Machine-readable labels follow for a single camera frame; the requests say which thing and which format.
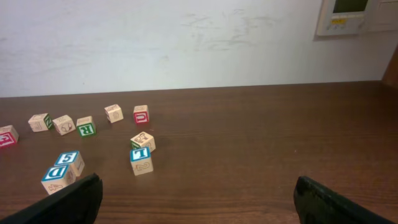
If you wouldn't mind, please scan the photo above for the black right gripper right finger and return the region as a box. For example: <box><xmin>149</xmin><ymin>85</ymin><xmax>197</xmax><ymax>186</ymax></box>
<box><xmin>294</xmin><ymin>176</ymin><xmax>394</xmax><ymax>224</ymax></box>

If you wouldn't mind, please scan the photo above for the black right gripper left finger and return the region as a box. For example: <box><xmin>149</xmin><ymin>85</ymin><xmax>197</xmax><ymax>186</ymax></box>
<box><xmin>1</xmin><ymin>173</ymin><xmax>103</xmax><ymax>224</ymax></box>

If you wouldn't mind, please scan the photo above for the blue D wooden block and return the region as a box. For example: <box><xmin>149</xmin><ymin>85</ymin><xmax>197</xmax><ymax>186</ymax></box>
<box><xmin>41</xmin><ymin>165</ymin><xmax>76</xmax><ymax>195</ymax></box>

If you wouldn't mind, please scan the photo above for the blue 5 wooden block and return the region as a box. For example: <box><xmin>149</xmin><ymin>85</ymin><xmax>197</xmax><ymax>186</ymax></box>
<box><xmin>54</xmin><ymin>151</ymin><xmax>85</xmax><ymax>177</ymax></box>

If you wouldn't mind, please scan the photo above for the blue L wooden block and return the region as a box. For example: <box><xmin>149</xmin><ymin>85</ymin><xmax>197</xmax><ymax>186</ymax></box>
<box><xmin>130</xmin><ymin>147</ymin><xmax>154</xmax><ymax>176</ymax></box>

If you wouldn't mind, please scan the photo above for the green animal wooden block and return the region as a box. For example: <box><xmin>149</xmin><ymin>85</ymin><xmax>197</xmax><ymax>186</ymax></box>
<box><xmin>130</xmin><ymin>132</ymin><xmax>155</xmax><ymax>152</ymax></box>

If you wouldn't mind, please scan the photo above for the green R wooden block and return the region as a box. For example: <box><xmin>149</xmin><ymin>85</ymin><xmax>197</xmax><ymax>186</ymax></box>
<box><xmin>76</xmin><ymin>116</ymin><xmax>96</xmax><ymax>138</ymax></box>

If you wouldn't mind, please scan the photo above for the picture wooden block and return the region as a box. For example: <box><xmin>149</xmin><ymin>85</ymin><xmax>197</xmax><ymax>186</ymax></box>
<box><xmin>53</xmin><ymin>115</ymin><xmax>76</xmax><ymax>136</ymax></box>

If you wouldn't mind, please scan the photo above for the green-sided J wooden block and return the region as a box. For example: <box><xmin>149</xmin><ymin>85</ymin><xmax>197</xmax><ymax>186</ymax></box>
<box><xmin>28</xmin><ymin>113</ymin><xmax>54</xmax><ymax>133</ymax></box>

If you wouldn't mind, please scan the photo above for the plain tan wooden block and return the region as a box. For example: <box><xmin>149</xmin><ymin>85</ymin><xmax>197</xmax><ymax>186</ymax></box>
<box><xmin>104</xmin><ymin>104</ymin><xmax>124</xmax><ymax>123</ymax></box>

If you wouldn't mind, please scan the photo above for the red G wooden block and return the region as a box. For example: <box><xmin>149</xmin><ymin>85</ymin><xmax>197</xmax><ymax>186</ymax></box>
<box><xmin>0</xmin><ymin>125</ymin><xmax>19</xmax><ymax>148</ymax></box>

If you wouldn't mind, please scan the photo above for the red U wooden block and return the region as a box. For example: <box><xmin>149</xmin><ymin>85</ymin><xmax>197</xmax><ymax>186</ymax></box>
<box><xmin>133</xmin><ymin>105</ymin><xmax>149</xmax><ymax>124</ymax></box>

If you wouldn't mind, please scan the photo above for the white wall control panel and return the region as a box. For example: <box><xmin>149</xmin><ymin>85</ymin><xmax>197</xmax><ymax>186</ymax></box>
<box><xmin>315</xmin><ymin>0</ymin><xmax>397</xmax><ymax>37</ymax></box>

